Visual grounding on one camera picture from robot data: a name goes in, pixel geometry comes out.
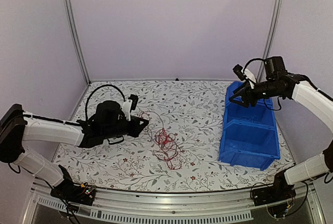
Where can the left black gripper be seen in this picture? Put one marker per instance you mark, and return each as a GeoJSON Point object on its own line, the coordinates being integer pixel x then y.
{"type": "Point", "coordinates": [136, 130]}

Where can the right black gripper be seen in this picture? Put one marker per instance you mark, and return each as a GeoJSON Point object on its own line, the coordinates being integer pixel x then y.
{"type": "Point", "coordinates": [245, 93]}

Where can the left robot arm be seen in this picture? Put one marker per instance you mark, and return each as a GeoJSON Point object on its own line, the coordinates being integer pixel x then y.
{"type": "Point", "coordinates": [18, 127]}

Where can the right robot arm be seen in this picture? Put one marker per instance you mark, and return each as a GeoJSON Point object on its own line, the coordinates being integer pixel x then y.
{"type": "Point", "coordinates": [280, 83]}

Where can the blue three-compartment bin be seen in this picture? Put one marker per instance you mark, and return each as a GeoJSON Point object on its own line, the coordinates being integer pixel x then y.
{"type": "Point", "coordinates": [249, 135]}

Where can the floral table mat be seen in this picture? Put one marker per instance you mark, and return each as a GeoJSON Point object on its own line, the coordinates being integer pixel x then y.
{"type": "Point", "coordinates": [177, 152]}

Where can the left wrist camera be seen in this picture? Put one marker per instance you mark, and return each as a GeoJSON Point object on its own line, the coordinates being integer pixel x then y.
{"type": "Point", "coordinates": [129, 105]}

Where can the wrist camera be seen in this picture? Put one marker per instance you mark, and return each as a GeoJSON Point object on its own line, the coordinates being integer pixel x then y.
{"type": "Point", "coordinates": [129, 105]}
{"type": "Point", "coordinates": [244, 74]}

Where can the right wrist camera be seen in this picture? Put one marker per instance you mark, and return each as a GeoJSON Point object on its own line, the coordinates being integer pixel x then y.
{"type": "Point", "coordinates": [244, 74]}

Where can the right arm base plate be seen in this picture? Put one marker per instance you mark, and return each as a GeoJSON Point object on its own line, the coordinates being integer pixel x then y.
{"type": "Point", "coordinates": [268, 195]}

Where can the aluminium front rail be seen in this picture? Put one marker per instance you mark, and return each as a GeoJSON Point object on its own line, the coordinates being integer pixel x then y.
{"type": "Point", "coordinates": [115, 206]}

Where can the right aluminium frame post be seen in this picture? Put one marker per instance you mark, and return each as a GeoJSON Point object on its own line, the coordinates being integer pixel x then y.
{"type": "Point", "coordinates": [272, 29]}

